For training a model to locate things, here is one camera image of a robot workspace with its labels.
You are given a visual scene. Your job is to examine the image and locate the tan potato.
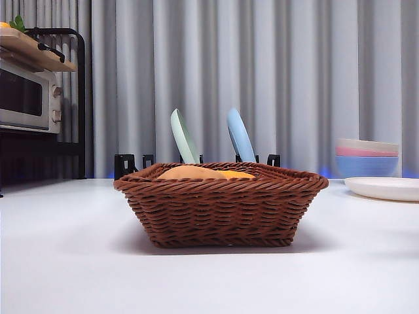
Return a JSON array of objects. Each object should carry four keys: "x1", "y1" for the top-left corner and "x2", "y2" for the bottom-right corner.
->
[{"x1": 157, "y1": 164, "x2": 230, "y2": 180}]

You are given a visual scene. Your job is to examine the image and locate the orange corn cob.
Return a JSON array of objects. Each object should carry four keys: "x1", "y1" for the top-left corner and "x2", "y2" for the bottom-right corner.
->
[{"x1": 222, "y1": 169, "x2": 256, "y2": 180}]

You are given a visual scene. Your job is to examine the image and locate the brown wicker basket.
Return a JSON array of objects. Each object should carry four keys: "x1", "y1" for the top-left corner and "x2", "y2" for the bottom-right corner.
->
[{"x1": 113, "y1": 160, "x2": 329, "y2": 249}]

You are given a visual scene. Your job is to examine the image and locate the pale green plate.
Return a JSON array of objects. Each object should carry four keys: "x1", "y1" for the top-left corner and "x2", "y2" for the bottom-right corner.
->
[{"x1": 170, "y1": 108, "x2": 200, "y2": 164}]

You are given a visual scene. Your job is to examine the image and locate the pale blue plate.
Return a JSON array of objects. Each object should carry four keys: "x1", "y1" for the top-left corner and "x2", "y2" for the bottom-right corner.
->
[{"x1": 227, "y1": 108, "x2": 257, "y2": 164}]

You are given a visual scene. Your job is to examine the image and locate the black dish rack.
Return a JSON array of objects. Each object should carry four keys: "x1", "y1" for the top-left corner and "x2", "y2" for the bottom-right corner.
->
[{"x1": 113, "y1": 152, "x2": 282, "y2": 180}]

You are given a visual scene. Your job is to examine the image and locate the grey curtain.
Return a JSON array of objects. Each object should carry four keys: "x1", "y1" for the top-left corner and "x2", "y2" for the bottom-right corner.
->
[{"x1": 0, "y1": 0, "x2": 419, "y2": 179}]

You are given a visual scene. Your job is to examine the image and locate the pink bowl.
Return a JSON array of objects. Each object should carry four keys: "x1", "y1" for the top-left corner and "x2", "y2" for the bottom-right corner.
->
[{"x1": 335, "y1": 146, "x2": 399, "y2": 158}]

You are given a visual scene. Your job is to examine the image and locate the blue bowl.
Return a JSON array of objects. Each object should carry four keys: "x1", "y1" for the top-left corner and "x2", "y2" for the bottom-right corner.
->
[{"x1": 336, "y1": 156, "x2": 399, "y2": 178}]

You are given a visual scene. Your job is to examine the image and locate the beige bowl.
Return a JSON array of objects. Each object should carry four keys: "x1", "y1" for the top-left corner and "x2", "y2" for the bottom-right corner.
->
[{"x1": 336, "y1": 137, "x2": 399, "y2": 154}]

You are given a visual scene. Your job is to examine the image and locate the black metal shelf rack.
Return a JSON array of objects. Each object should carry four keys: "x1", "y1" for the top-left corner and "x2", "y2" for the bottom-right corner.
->
[{"x1": 0, "y1": 27, "x2": 94, "y2": 197}]

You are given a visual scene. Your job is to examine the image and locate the white plate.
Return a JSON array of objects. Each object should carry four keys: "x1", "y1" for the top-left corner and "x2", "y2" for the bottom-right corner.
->
[{"x1": 344, "y1": 177, "x2": 419, "y2": 202}]

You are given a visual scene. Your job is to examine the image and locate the silver toaster oven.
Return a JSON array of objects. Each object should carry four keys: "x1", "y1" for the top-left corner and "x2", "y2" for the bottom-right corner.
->
[{"x1": 0, "y1": 58, "x2": 62, "y2": 134}]

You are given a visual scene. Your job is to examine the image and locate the green leaves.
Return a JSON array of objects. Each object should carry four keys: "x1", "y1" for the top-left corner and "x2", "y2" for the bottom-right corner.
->
[{"x1": 9, "y1": 14, "x2": 26, "y2": 33}]

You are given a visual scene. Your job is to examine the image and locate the wooden board with black handle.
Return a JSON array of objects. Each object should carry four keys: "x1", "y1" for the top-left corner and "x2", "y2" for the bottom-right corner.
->
[{"x1": 0, "y1": 26, "x2": 78, "y2": 72}]

